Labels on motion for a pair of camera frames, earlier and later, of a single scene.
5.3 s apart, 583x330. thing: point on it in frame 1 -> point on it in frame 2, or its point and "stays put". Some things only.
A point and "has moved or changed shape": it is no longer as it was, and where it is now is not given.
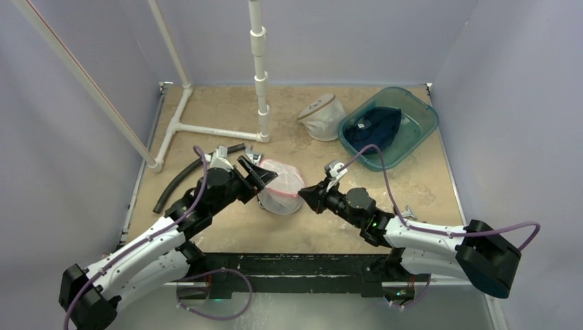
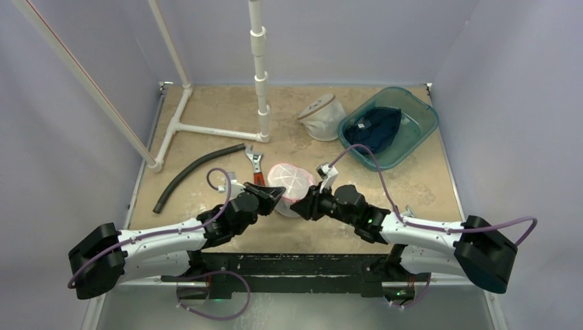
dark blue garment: (378, 126) stays put
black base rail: (303, 273) stays put
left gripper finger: (256, 177) -> (267, 196)
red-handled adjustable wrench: (254, 157) stays put
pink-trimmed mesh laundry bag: (281, 195) has moved or changed shape
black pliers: (409, 213) stays put
